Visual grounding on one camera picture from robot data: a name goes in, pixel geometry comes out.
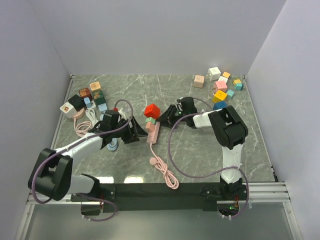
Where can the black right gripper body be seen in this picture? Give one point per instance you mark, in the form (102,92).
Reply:
(178,116)

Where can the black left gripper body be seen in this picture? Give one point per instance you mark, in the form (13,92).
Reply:
(126,134)

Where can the small salmon plug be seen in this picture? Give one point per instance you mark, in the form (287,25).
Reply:
(150,127)

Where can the pink power strip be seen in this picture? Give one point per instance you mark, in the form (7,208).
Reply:
(152,137)
(79,114)

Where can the light blue power strip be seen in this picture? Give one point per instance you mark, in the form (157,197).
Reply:
(102,108)

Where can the red cube plug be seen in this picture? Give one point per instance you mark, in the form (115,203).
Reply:
(152,111)

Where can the dark green cube plug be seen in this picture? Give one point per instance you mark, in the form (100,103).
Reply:
(98,97)

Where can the beige cube plug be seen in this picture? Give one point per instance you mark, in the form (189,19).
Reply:
(95,86)

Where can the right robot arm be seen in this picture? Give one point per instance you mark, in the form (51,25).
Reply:
(230,132)

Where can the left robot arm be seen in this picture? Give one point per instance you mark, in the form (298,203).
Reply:
(52,174)

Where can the light pink cube plug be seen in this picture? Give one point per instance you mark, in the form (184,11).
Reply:
(198,81)

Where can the small blue plug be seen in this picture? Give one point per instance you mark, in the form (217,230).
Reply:
(87,102)

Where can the yellow cube plug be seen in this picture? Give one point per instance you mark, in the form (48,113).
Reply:
(219,96)

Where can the blue cube plug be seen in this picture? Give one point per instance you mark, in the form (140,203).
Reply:
(219,105)

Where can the black cube plug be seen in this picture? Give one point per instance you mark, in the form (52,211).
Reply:
(77,102)

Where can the maroon patterned cube plug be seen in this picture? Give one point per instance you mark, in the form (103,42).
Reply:
(85,93)

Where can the white cartoon cube plug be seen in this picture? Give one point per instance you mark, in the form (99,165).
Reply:
(68,110)

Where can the small teal plug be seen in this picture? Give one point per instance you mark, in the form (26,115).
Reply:
(230,94)

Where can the small orange plug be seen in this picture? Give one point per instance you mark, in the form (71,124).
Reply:
(226,74)

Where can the small cyan plug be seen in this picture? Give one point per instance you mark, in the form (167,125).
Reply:
(238,86)

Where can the small yellow green plug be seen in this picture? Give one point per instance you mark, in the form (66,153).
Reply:
(237,81)

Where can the white power strip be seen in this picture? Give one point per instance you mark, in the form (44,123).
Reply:
(93,105)

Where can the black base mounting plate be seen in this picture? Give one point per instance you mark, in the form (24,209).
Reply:
(158,196)

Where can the aluminium rail frame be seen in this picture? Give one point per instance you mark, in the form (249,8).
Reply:
(160,147)

